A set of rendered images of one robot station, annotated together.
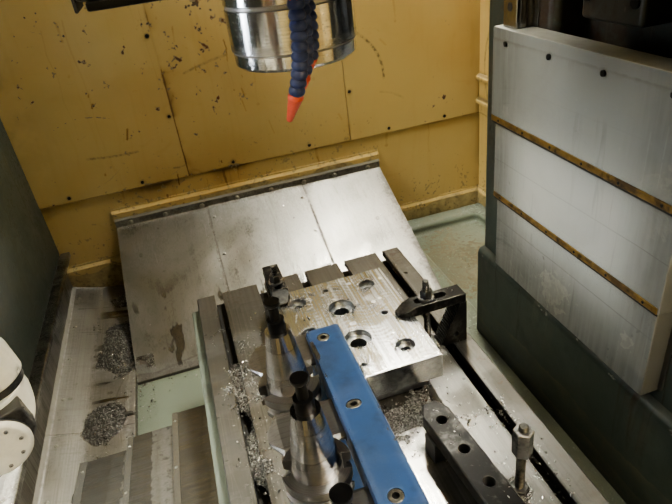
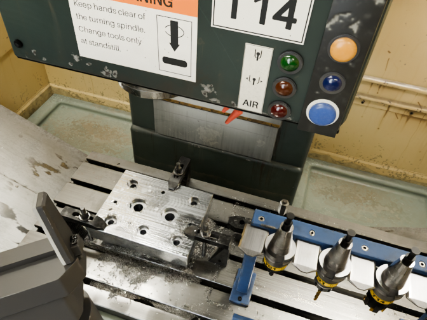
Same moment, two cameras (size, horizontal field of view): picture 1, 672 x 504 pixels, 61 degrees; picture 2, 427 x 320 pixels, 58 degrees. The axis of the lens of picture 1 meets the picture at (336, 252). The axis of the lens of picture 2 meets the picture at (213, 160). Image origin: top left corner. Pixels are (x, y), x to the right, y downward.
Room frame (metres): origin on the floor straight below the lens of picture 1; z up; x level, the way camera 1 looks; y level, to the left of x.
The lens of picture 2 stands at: (0.38, 0.52, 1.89)
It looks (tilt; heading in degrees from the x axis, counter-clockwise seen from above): 45 degrees down; 297
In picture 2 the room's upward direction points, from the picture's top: 5 degrees clockwise
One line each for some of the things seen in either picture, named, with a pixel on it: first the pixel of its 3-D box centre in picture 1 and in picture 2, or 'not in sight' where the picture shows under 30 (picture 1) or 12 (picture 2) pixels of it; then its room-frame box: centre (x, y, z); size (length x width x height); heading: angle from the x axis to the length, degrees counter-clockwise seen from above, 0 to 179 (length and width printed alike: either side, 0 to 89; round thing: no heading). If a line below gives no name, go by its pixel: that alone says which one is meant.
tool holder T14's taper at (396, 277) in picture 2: not in sight; (399, 270); (0.23, 0.02, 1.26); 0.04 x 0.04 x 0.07
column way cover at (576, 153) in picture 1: (572, 199); (216, 88); (0.86, -0.42, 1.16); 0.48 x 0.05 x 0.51; 13
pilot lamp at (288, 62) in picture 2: not in sight; (290, 63); (0.48, 0.16, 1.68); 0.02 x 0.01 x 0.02; 13
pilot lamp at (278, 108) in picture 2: not in sight; (279, 110); (0.48, 0.16, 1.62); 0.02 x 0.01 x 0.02; 13
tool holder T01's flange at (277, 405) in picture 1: (290, 390); (279, 249); (0.44, 0.07, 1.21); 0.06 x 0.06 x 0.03
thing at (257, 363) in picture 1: (279, 357); (253, 241); (0.49, 0.08, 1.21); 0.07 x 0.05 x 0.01; 103
